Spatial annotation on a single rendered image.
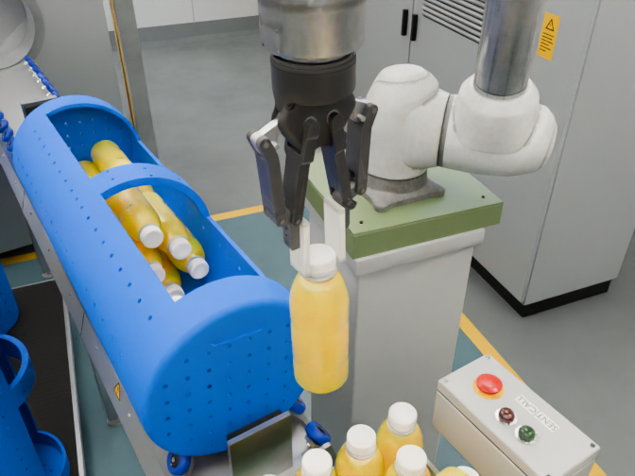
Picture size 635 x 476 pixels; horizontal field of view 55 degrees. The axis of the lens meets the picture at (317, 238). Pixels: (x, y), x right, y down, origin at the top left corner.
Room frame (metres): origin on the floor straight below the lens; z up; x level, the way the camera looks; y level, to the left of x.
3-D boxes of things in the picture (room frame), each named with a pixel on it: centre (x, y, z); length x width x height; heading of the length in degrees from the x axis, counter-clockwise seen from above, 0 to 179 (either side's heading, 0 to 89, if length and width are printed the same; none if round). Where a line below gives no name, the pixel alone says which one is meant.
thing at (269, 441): (0.57, 0.09, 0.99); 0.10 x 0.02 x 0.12; 123
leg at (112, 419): (1.41, 0.71, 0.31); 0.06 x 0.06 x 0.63; 33
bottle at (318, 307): (0.54, 0.00, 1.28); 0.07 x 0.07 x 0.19
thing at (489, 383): (0.59, -0.24, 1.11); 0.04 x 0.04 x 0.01
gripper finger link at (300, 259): (0.52, 0.02, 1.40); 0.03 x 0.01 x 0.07; 34
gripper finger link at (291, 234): (0.51, 0.03, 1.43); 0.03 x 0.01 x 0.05; 124
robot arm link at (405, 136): (1.23, -0.18, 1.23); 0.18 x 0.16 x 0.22; 73
